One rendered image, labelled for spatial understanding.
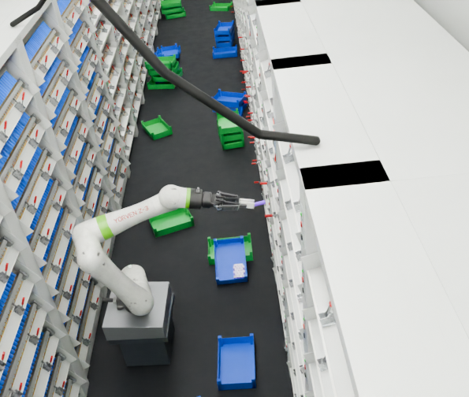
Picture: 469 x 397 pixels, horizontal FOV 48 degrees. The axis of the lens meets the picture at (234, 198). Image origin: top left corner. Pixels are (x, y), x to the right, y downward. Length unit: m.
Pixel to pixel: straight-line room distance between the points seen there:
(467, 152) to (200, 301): 2.32
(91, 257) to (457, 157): 1.57
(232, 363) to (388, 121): 1.92
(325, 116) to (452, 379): 0.87
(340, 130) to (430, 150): 0.24
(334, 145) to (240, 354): 1.92
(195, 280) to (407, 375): 2.73
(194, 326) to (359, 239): 2.27
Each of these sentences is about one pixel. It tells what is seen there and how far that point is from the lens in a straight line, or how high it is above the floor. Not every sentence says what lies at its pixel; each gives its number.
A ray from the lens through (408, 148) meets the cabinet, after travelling 1.42.
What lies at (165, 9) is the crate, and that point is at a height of 0.14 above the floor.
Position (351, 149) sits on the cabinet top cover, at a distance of 1.40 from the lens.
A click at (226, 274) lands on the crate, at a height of 0.03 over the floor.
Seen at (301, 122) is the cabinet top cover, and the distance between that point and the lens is 1.52.
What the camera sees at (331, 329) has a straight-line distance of 1.28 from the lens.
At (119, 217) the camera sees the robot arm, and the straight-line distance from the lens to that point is 2.51.
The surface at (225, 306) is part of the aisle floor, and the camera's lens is 3.36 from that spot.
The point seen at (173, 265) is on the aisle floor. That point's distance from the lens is 3.68.
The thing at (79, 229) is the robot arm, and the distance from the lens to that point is 2.53.
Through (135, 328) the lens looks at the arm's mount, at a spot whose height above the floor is 0.36.
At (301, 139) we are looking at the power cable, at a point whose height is 1.78.
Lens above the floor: 2.49
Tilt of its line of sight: 37 degrees down
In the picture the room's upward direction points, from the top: 7 degrees counter-clockwise
